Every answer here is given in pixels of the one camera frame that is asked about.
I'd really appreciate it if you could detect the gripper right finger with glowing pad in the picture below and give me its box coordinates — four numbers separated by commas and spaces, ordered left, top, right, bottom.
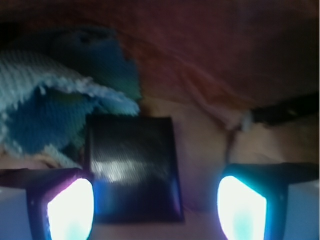
216, 162, 320, 240

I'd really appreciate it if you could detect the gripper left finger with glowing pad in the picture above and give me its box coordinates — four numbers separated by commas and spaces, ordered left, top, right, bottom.
0, 168, 94, 240

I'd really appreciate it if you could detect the teal knitted cloth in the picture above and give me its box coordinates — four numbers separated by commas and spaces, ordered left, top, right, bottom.
0, 26, 141, 167

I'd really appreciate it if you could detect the black box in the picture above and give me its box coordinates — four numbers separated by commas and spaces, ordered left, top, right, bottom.
83, 114, 184, 224

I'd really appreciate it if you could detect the crumpled brown paper bag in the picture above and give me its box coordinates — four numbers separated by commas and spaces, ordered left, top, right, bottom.
0, 0, 320, 240

